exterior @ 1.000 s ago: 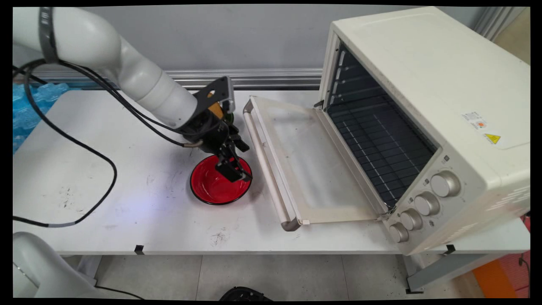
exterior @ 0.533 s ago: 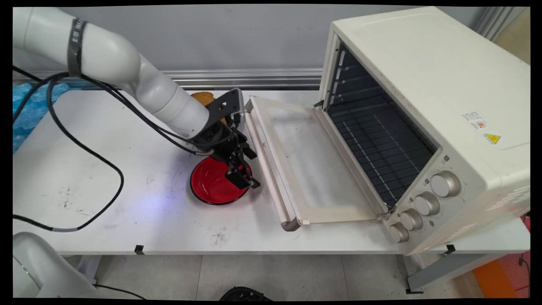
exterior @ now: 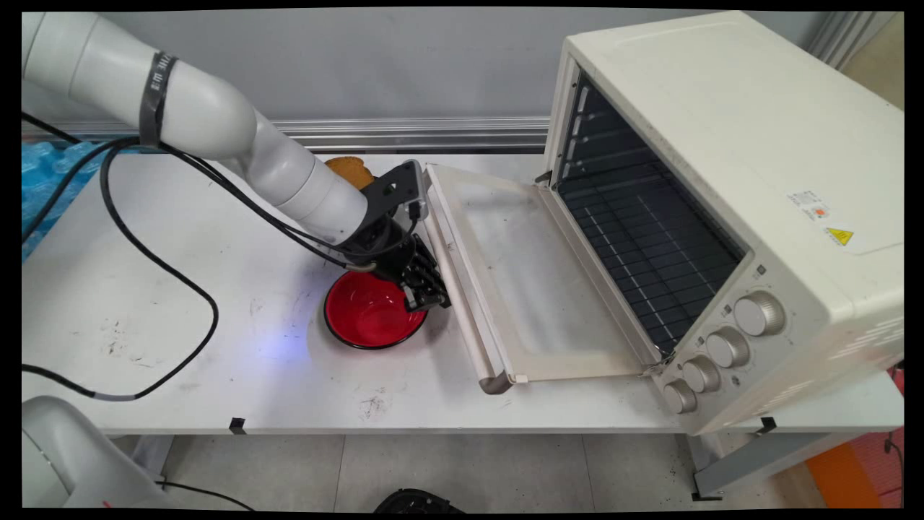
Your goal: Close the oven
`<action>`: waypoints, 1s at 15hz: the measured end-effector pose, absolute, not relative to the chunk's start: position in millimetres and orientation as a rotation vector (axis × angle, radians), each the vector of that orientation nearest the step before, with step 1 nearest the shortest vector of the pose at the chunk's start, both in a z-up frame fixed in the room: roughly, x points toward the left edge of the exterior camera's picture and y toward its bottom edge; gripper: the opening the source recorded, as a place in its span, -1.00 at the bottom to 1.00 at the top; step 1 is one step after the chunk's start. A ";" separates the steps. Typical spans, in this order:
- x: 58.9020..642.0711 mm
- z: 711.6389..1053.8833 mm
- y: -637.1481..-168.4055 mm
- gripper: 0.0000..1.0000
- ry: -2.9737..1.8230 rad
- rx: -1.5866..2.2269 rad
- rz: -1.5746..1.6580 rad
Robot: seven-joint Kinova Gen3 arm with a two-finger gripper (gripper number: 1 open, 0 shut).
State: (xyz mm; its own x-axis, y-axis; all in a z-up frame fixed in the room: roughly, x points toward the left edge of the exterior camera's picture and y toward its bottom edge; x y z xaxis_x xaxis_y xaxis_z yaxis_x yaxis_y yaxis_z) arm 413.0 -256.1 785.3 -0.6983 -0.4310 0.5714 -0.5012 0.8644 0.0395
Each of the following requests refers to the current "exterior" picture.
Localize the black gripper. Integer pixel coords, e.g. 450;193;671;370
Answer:
338;215;453;313

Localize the red bowl with black rim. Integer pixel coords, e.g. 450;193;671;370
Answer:
323;269;430;350

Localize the grey rounded robot base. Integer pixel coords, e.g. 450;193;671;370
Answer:
22;395;174;511

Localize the brown toast slice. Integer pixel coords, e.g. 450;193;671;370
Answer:
325;156;376;191

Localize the black round floor object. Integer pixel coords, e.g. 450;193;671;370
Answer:
374;489;464;514

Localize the small silver oven knob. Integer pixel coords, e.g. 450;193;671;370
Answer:
663;379;698;415

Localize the white toaster oven body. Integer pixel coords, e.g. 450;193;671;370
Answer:
541;11;905;436

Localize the large silver oven knob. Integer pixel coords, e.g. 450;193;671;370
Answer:
734;290;786;337

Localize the grey metal table leg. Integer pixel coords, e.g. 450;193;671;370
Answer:
692;432;831;502

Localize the white label sticker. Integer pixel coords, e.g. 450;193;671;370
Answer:
788;190;831;221

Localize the blue bubble wrap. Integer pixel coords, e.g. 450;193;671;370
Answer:
22;141;109;262

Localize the orange floor object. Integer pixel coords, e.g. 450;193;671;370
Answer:
805;433;903;510

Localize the white oven door with handle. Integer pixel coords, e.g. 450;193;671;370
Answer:
414;162;668;396

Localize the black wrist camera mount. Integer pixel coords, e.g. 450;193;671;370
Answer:
359;160;431;233

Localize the aluminium frame rail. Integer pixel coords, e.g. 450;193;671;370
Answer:
22;117;551;155

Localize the metal oven wire rack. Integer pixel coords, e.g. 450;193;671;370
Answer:
559;173;744;355

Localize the thick black cable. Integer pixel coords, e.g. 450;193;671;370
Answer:
22;139;376;402

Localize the black floor cable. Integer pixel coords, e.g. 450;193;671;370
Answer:
155;480;255;511

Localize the black arm strap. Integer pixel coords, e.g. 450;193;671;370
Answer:
139;51;178;150

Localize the thin black cable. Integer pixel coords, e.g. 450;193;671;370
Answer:
22;110;145;246

